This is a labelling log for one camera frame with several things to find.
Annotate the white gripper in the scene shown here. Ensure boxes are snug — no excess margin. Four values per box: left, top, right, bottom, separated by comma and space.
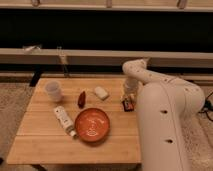
122, 77, 138, 103

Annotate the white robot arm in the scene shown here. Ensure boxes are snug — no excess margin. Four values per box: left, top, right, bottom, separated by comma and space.
122, 59, 205, 171

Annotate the white soap bar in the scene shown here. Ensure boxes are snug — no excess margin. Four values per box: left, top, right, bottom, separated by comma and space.
94, 86, 109, 100

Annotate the orange bowl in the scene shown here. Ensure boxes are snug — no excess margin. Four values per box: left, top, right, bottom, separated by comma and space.
75, 108, 110, 143

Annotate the small red-brown object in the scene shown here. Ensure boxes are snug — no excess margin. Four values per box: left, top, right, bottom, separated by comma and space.
78, 91, 86, 108

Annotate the wooden table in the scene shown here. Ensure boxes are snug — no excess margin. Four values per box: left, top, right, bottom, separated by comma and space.
7, 78, 140, 164

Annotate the white bottle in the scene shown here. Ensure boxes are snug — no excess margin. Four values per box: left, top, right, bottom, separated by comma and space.
54, 106, 77, 137

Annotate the black cable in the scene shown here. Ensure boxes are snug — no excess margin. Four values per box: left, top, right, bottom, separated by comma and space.
198, 91, 213, 123

